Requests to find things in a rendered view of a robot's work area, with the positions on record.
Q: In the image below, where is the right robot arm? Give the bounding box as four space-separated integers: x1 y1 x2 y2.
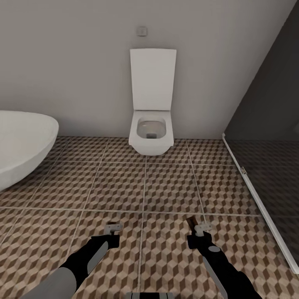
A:
187 223 262 299

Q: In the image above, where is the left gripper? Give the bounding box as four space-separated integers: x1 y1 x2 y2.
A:
106 235 120 250

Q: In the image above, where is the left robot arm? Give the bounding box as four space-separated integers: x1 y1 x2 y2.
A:
18 224 123 299

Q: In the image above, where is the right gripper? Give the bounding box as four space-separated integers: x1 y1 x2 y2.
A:
187 233 212 251

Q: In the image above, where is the mousetrap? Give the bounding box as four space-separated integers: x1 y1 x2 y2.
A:
108 222 116 235
186 216 199 234

